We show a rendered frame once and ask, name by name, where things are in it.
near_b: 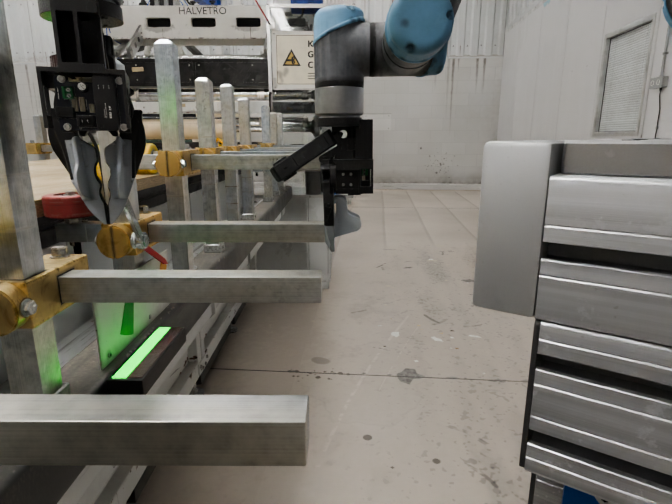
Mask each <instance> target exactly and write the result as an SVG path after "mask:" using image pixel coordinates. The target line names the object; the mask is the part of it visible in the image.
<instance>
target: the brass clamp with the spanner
mask: <svg viewBox="0 0 672 504"><path fill-rule="evenodd" d="M153 221H162V213H161V212H151V213H148V214H140V219H138V223H139V225H140V228H141V230H142V232H146V233H147V235H148V237H149V232H148V224H149V223H151V222H153ZM101 228H102V229H101V230H100V231H99V232H98V234H97V236H96V237H95V241H94V242H95V244H96V245H97V247H98V249H99V250H100V252H101V253H102V254H103V255H105V256H106V257H108V258H112V259H115V258H116V259H118V258H122V257H124V256H136V255H138V254H140V253H142V252H143V251H144V250H143V249H138V248H136V249H133V248H132V246H131V242H130V239H131V235H132V233H133V230H132V228H131V225H130V223H129V222H114V223H113V224H103V223H102V224H101Z"/></svg>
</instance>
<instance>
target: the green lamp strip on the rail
mask: <svg viewBox="0 0 672 504"><path fill-rule="evenodd" d="M169 329H170V327H159V329H157V330H156V331H155V332H154V333H153V334H152V335H151V336H150V338H149V339H148V340H147V341H146V342H145V343H144V344H143V345H142V346H141V347H140V348H139V349H138V350H137V351H136V352H135V353H134V354H133V356H132V357H131V358H130V359H129V360H128V361H127V362H126V363H125V364H124V365H123V366H122V367H121V368H120V369H119V370H118V371H117V372H116V374H115V376H113V377H112V378H127V377H128V376H129V374H130V373H131V372H132V371H133V370H134V369H135V368H136V366H137V365H138V364H139V363H140V362H141V361H142V360H143V359H144V357H145V356H146V355H147V354H148V353H149V352H150V351H151V349H152V348H153V347H154V346H155V345H156V344H157V343H158V341H159V340H160V339H161V338H162V337H163V336H164V335H165V334H166V332H167V331H168V330H169Z"/></svg>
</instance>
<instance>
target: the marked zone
mask: <svg viewBox="0 0 672 504"><path fill-rule="evenodd" d="M120 334H121V335H132V334H134V303H125V305H124V312H123V319H122V326H121V333H120Z"/></svg>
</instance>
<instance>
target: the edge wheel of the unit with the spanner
mask: <svg viewBox="0 0 672 504"><path fill-rule="evenodd" d="M42 205H43V211H44V216H45V217H46V218H49V219H64V220H65V223H66V224H75V223H81V222H82V220H83V218H85V217H91V216H94V215H93V214H92V213H91V211H90V210H89V209H88V208H87V206H86V205H85V203H84V201H83V200H82V199H81V197H80V195H79V194H78V192H75V191H65V192H60V193H51V194H46V195H43V196H42ZM74 243H75V246H73V249H74V254H82V247H81V242H74Z"/></svg>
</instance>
